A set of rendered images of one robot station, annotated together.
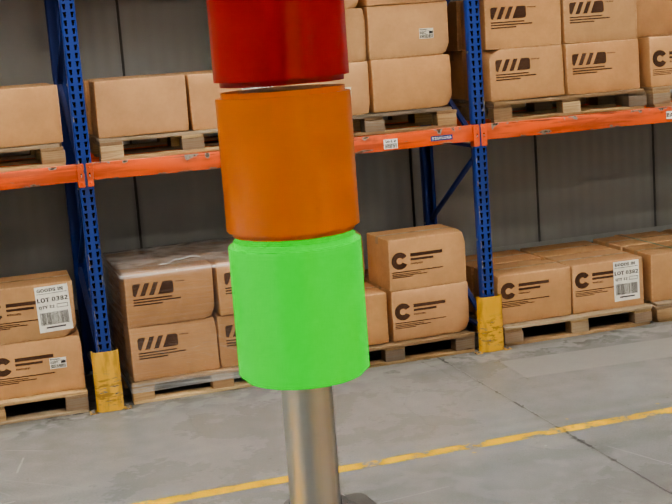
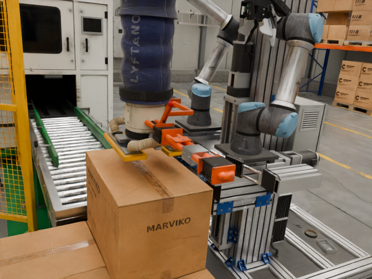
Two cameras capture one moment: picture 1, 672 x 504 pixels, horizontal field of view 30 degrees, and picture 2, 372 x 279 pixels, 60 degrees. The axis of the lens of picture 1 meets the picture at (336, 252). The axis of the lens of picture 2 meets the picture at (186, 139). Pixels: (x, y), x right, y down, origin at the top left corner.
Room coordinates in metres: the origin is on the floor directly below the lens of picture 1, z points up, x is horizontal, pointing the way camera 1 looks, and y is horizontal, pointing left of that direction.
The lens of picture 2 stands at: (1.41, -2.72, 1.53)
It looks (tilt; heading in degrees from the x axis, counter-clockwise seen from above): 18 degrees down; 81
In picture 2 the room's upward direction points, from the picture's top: 4 degrees clockwise
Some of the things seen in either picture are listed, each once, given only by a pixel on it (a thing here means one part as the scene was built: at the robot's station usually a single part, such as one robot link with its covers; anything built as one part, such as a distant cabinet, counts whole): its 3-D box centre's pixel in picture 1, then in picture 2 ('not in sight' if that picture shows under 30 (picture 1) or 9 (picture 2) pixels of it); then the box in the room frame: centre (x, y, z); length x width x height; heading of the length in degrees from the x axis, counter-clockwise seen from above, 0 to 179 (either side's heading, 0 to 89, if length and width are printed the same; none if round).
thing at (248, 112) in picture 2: not in sight; (251, 116); (1.93, -1.33, 1.20); 0.13 x 0.12 x 0.14; 133
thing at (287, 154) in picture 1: (288, 160); not in sight; (0.46, 0.02, 2.24); 0.05 x 0.05 x 0.05
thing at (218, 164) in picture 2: not in sight; (216, 169); (1.63, -1.90, 1.18); 0.08 x 0.07 x 0.05; 109
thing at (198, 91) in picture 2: not in sight; (200, 96); (1.78, -0.85, 1.20); 0.13 x 0.12 x 0.14; 90
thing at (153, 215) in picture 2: not in sight; (141, 206); (1.44, -1.34, 0.74); 0.60 x 0.40 x 0.40; 109
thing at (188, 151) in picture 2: not in sight; (195, 154); (1.60, -1.77, 1.18); 0.07 x 0.07 x 0.04; 19
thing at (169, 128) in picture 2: not in sight; (168, 133); (1.52, -1.57, 1.18); 0.10 x 0.08 x 0.06; 19
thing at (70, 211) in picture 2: not in sight; (118, 202); (1.31, -1.00, 0.58); 0.70 x 0.03 x 0.06; 21
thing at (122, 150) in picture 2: not in sight; (123, 141); (1.35, -1.36, 1.08); 0.34 x 0.10 x 0.05; 109
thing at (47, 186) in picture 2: not in sight; (37, 154); (0.58, -0.03, 0.50); 2.31 x 0.05 x 0.19; 111
